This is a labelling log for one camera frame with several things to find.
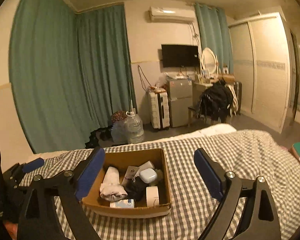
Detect white sock blue cuff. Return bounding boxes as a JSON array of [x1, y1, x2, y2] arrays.
[[100, 166, 128, 202]]

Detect white cream tube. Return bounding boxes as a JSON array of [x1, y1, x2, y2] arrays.
[[121, 161, 155, 186]]

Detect black cylindrical cup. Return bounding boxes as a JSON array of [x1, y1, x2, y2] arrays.
[[124, 176, 149, 202]]

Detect white earbuds case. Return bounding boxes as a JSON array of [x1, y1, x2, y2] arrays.
[[139, 168, 158, 184]]

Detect white plastic bottle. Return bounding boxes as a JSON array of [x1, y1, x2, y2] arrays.
[[146, 186, 160, 207]]

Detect left hand orange glove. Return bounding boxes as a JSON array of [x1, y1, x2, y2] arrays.
[[4, 220, 18, 240]]

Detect grey checkered bedspread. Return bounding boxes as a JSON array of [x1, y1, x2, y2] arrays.
[[17, 129, 300, 240]]

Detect small white blue box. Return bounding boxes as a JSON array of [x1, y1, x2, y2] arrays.
[[109, 199, 135, 209]]

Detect green curtain left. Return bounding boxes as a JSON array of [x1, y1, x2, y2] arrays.
[[9, 0, 135, 153]]

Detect green curtain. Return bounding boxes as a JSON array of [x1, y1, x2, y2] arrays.
[[194, 3, 234, 74], [9, 0, 135, 153]]

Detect cardboard box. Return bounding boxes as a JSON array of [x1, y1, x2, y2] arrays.
[[82, 148, 172, 219]]

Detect large water bottle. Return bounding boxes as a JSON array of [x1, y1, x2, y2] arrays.
[[126, 111, 144, 144]]

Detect black clothes on chair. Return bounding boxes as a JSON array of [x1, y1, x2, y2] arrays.
[[196, 79, 239, 123]]

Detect white suitcase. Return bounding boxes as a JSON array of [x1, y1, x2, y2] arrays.
[[148, 89, 170, 129]]

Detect vanity desk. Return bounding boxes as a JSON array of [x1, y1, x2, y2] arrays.
[[192, 73, 237, 106]]

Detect silver mini fridge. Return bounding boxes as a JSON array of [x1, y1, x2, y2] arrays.
[[166, 77, 192, 128]]

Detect oval vanity mirror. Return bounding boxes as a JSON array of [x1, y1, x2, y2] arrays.
[[200, 47, 218, 79]]

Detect white louvered wardrobe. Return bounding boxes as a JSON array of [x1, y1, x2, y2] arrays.
[[229, 12, 290, 133]]

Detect white air conditioner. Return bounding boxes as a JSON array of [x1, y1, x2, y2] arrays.
[[149, 7, 196, 23]]

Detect green curtain right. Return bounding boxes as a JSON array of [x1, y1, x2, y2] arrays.
[[194, 3, 234, 74]]

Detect wall television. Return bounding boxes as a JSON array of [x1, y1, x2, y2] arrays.
[[161, 44, 200, 68]]

